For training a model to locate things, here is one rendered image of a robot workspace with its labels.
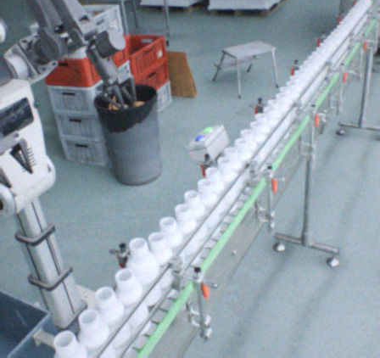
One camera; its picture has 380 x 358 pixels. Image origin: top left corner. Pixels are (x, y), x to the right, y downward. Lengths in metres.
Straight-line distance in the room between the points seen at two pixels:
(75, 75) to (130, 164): 0.76
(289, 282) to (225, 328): 0.45
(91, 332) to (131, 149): 2.35
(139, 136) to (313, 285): 1.49
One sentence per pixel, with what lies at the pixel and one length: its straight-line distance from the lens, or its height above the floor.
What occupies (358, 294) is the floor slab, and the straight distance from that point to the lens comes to 2.52.
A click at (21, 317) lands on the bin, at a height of 0.87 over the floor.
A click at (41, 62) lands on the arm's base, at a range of 1.54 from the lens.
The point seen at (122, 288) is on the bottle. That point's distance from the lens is 0.96.
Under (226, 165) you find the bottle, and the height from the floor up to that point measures 1.16.
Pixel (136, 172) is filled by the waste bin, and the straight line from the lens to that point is 3.27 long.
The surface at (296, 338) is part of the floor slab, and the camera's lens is 2.30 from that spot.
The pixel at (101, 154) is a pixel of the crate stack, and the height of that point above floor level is 0.11.
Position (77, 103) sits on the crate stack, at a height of 0.54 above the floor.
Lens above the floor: 1.82
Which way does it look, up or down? 32 degrees down
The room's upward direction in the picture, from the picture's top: 6 degrees counter-clockwise
